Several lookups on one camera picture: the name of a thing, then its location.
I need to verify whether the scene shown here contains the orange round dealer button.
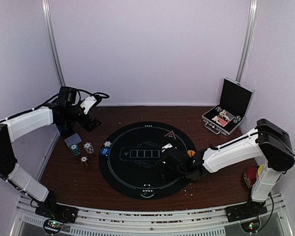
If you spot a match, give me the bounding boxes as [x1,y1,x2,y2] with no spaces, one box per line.
[187,150,196,157]

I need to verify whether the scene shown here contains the single blue-white poker chip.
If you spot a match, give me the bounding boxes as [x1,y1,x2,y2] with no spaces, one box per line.
[103,141,112,148]

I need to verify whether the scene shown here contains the blue round blind button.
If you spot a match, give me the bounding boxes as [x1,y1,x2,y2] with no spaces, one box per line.
[100,147,110,156]

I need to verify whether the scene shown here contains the red triangular button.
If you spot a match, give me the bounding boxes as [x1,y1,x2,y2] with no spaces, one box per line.
[164,131,177,140]

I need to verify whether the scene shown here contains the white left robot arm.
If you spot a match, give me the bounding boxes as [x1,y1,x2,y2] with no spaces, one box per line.
[0,86,109,218]

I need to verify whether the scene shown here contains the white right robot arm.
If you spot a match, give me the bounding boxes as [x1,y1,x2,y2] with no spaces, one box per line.
[157,118,295,217]

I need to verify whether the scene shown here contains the dark blue ceramic mug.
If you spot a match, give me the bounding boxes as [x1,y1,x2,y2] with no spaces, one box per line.
[56,121,75,136]

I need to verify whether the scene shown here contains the blue-backed playing card deck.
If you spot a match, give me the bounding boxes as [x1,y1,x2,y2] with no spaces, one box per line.
[64,133,82,147]

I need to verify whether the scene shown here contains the green 50 poker chip stack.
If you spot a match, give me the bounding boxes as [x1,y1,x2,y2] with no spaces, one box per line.
[69,144,81,156]

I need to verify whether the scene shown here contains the red poker chip stack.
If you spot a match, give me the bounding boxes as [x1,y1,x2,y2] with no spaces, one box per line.
[80,156,89,167]

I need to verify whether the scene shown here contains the black round poker mat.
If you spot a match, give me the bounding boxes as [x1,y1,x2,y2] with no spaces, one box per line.
[99,121,196,200]

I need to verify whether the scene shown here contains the red card deck in case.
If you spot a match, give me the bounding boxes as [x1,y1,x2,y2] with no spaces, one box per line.
[214,116,228,127]

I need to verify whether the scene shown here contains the red patterned bowl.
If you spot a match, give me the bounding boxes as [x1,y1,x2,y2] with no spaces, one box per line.
[243,165,259,189]

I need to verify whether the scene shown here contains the yellow-green plastic bowl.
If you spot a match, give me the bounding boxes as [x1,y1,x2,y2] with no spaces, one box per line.
[257,164,265,177]

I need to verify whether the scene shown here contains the aluminium poker chip case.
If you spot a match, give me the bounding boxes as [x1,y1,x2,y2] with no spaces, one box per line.
[202,77,254,136]

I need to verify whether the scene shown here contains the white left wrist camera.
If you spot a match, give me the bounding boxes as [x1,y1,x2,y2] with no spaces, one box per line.
[80,96,97,115]

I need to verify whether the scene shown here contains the aluminium front rail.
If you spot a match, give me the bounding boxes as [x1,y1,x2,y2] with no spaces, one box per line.
[9,193,293,236]

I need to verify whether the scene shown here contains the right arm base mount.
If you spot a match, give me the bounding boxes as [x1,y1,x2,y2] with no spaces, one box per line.
[225,203,267,222]

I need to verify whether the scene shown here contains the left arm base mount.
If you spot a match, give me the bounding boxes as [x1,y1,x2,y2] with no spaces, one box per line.
[35,205,78,223]

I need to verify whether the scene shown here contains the aluminium left corner post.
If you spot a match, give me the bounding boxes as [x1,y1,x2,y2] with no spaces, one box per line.
[41,0,67,87]

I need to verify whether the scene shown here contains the aluminium corner post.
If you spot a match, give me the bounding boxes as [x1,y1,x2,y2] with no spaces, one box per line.
[236,0,259,84]
[41,0,67,87]

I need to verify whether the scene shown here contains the aluminium right corner post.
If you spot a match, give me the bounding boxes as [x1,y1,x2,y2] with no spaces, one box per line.
[236,0,259,84]

